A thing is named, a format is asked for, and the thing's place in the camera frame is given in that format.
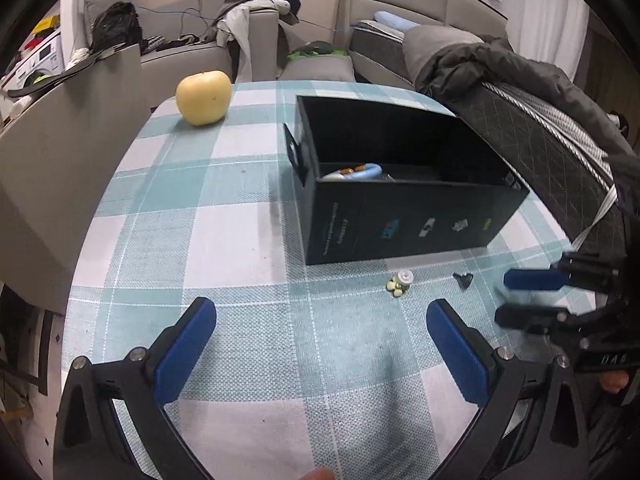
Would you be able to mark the white washing machine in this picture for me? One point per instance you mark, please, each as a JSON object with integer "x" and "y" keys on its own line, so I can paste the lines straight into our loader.
{"x": 45, "y": 59}

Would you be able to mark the yellow apple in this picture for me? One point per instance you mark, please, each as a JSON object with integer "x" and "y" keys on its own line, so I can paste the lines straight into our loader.
{"x": 204, "y": 98}

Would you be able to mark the dark green jacket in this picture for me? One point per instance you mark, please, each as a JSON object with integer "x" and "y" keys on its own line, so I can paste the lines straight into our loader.
{"x": 454, "y": 71}

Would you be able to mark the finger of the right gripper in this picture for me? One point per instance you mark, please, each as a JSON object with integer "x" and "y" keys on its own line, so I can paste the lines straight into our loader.
{"x": 528, "y": 319}
{"x": 534, "y": 279}

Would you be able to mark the black backpack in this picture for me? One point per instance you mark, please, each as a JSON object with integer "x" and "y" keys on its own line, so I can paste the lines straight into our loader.
{"x": 118, "y": 24}

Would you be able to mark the grey sofa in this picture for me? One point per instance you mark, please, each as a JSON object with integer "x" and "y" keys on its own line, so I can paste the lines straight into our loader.
{"x": 175, "y": 44}

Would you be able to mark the green black item on cushion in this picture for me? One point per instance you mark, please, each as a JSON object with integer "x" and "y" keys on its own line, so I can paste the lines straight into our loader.
{"x": 314, "y": 48}

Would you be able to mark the small black ear stud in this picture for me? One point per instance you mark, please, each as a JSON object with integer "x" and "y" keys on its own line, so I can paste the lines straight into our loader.
{"x": 464, "y": 280}

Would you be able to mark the checkered teal tablecloth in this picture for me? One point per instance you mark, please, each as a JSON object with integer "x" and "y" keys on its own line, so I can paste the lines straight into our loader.
{"x": 309, "y": 365}

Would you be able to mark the grey pillow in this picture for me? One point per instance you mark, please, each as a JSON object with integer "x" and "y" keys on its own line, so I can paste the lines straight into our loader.
{"x": 422, "y": 43}

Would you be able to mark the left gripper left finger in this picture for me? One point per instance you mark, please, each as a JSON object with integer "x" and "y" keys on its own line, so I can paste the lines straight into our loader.
{"x": 178, "y": 348}

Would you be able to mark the pile of clothes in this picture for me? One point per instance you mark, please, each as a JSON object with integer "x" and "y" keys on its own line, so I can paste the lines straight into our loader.
{"x": 251, "y": 31}

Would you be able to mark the yellow white earring charm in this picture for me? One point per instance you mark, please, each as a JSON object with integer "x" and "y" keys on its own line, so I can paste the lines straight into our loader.
{"x": 400, "y": 283}

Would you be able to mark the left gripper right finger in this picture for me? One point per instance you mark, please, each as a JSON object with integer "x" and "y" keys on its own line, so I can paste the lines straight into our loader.
{"x": 465, "y": 351}

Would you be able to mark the grey floor cushion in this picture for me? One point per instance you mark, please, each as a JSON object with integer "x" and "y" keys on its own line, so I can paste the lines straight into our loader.
{"x": 326, "y": 67}

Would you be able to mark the light blue pillow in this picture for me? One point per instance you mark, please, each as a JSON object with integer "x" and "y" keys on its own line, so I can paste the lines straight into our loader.
{"x": 394, "y": 21}

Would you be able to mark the black hanger on cabinet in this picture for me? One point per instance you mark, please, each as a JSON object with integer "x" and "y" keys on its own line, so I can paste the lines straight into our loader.
{"x": 47, "y": 83}

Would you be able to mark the right hand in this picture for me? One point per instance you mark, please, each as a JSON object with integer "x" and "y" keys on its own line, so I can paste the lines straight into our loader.
{"x": 614, "y": 382}

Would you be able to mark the beige side cabinet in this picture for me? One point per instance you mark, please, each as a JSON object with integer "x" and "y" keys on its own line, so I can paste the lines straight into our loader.
{"x": 56, "y": 161}

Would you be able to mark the bed with dark mattress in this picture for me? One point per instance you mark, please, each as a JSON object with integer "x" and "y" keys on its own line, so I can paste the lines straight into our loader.
{"x": 556, "y": 157}

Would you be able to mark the black open box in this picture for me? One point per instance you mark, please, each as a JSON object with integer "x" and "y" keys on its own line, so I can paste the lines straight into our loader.
{"x": 378, "y": 180}

